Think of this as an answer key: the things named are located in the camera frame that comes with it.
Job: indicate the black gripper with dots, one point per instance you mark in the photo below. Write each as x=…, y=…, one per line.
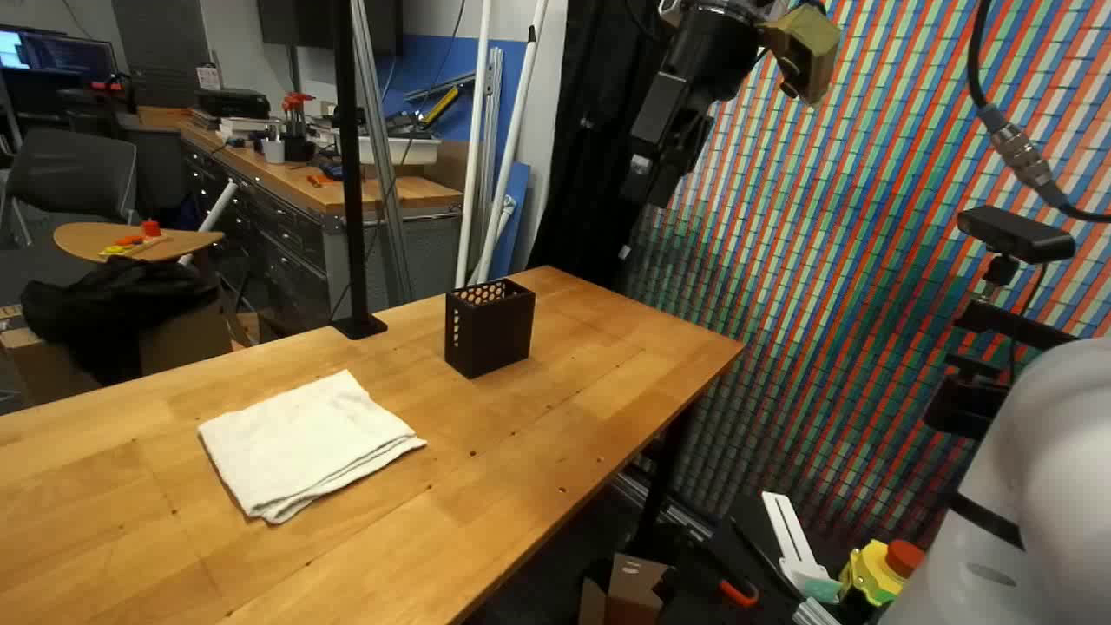
x=712, y=45

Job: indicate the black perforated box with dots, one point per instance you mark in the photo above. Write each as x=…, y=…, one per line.
x=489, y=326

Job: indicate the white cloth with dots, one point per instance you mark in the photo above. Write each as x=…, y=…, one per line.
x=300, y=444

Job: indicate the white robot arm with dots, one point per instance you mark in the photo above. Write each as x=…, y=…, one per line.
x=1029, y=529

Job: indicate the cardboard box under table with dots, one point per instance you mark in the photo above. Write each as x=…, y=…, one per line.
x=620, y=590

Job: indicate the white diagonal pole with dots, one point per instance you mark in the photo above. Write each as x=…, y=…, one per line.
x=470, y=191

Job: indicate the white plastic tray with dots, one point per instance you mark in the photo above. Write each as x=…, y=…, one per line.
x=402, y=152

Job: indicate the black vertical pole stand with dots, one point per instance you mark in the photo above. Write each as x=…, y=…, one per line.
x=360, y=319

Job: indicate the wooden workbench with drawers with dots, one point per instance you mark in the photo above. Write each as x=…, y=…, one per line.
x=284, y=246

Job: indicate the yellow red emergency stop button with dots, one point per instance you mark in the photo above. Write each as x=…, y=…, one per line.
x=881, y=569

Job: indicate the round wooden stool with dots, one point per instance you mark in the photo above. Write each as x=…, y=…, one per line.
x=101, y=240

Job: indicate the black bag on floor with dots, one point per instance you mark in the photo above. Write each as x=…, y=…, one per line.
x=105, y=312

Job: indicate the black office chair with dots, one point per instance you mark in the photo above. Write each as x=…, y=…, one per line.
x=70, y=171

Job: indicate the computer monitor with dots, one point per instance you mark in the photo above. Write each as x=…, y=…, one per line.
x=56, y=52

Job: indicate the wrist camera yellow-green block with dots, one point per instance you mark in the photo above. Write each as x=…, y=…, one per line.
x=804, y=42

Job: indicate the black camera on stand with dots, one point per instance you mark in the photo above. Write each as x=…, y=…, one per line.
x=975, y=391

